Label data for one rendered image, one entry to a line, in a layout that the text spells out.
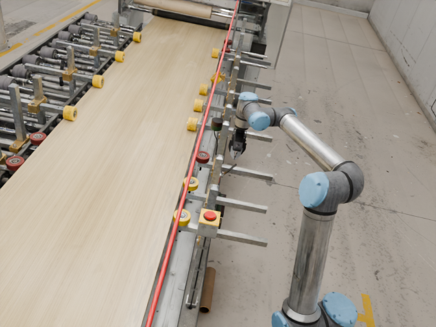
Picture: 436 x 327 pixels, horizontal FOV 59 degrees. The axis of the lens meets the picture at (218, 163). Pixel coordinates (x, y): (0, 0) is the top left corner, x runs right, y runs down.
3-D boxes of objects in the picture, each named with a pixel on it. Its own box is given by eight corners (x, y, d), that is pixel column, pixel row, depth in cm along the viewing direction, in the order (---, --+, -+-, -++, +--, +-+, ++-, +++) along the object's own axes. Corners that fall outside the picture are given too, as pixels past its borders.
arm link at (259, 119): (277, 114, 173) (266, 101, 182) (254, 115, 169) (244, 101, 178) (272, 132, 179) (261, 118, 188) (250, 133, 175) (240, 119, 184)
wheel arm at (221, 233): (265, 243, 184) (268, 237, 181) (265, 248, 181) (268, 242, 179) (176, 226, 183) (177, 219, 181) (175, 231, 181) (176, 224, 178)
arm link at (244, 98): (244, 99, 177) (237, 89, 185) (239, 122, 185) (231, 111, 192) (263, 99, 181) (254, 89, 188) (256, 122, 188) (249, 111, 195)
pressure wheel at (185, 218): (181, 222, 187) (183, 205, 181) (191, 233, 183) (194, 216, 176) (167, 229, 183) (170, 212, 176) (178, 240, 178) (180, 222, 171)
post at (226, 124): (215, 190, 228) (230, 121, 200) (214, 194, 225) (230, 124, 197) (209, 189, 228) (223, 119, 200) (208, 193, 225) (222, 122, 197)
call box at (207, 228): (217, 226, 141) (220, 211, 137) (215, 241, 135) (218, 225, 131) (198, 222, 141) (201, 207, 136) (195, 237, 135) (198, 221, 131)
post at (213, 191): (203, 258, 189) (219, 183, 161) (202, 263, 186) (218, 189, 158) (196, 256, 189) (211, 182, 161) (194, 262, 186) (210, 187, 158)
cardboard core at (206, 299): (217, 268, 258) (211, 307, 234) (215, 275, 263) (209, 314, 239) (205, 265, 258) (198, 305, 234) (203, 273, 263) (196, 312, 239)
